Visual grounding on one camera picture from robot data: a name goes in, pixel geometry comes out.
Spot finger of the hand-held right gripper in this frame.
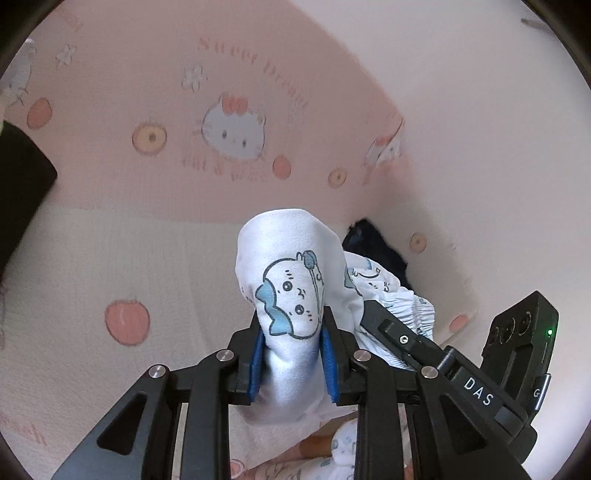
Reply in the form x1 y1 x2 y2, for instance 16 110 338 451
360 299 457 371

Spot black cloth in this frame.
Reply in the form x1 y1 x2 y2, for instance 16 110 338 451
0 119 58 278

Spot white printed pajama pants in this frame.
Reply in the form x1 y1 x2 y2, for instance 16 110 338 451
235 209 437 425

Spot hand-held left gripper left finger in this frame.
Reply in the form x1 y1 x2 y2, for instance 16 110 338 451
51 309 267 480

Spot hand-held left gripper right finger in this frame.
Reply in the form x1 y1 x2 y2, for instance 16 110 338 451
321 306 532 480

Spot dark navy garment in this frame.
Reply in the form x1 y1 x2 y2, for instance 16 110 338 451
342 219 411 291

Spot person's printed pajamas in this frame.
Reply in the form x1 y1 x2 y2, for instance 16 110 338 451
249 406 411 480

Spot pink white printed blanket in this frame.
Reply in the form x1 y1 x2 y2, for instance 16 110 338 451
0 0 522 480

